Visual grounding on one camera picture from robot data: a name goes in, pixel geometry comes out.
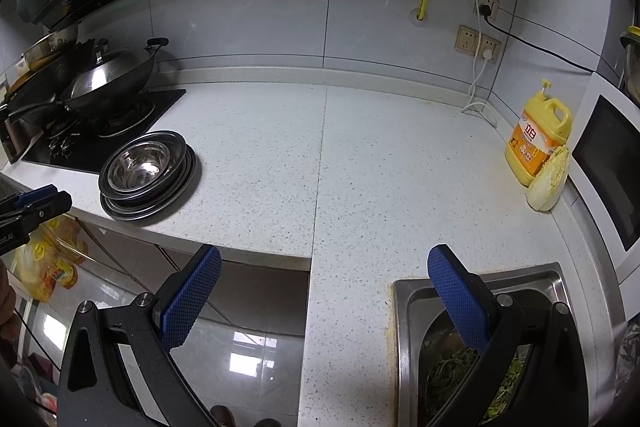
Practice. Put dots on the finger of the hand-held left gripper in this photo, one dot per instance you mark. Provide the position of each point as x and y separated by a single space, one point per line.
52 207
35 197

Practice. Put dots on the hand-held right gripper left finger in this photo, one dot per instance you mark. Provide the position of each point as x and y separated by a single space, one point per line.
192 302

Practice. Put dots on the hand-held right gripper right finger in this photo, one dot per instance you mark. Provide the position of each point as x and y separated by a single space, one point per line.
457 302

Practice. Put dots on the small steel bowl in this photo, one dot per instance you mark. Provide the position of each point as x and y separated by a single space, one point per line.
135 167

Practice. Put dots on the large steel bowl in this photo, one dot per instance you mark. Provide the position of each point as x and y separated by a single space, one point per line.
177 154

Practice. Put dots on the steel basin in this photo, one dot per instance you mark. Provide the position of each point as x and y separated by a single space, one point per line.
435 337

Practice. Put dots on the yellow plastic bag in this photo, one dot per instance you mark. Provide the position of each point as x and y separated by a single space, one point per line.
50 267

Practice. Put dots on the grey cabinet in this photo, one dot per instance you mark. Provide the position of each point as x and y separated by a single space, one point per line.
250 287

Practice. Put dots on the green leafy vegetables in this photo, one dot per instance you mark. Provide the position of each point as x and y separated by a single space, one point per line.
450 372

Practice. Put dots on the black frying pan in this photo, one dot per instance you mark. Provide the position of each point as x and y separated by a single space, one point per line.
30 112

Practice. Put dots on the steel sink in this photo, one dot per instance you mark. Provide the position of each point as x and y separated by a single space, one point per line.
550 278

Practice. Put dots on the person's shoe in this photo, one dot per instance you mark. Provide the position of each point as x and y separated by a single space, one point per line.
222 417
267 423

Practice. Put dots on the black glass gas stove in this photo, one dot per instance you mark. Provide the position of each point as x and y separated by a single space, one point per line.
155 107

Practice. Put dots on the napa cabbage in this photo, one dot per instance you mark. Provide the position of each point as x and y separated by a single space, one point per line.
550 182

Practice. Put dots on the steel frying pan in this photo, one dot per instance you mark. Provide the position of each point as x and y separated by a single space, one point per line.
50 44

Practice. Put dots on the clear plastic bag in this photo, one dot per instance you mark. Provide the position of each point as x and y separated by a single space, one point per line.
629 362

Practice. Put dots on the yellow dish soap bottle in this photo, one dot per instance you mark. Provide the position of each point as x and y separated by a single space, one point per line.
537 132

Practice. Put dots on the white microwave oven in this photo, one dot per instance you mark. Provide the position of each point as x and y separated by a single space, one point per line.
600 147

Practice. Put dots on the steel container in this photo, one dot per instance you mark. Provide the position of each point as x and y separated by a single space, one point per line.
631 67

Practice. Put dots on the beige wall socket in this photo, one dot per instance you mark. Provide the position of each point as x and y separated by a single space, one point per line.
486 2
492 49
467 38

